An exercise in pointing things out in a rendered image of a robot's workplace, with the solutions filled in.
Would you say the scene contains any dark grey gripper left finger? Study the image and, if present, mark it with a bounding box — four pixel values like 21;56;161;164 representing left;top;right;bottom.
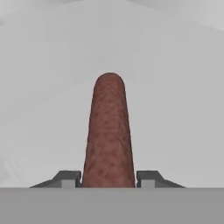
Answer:
29;170;82;189

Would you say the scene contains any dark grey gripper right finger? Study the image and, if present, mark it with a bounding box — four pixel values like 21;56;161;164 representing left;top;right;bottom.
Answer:
136;170;186;189

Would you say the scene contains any reddish brown sausage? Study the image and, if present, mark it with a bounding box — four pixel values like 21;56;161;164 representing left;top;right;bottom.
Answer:
80;72;137;189

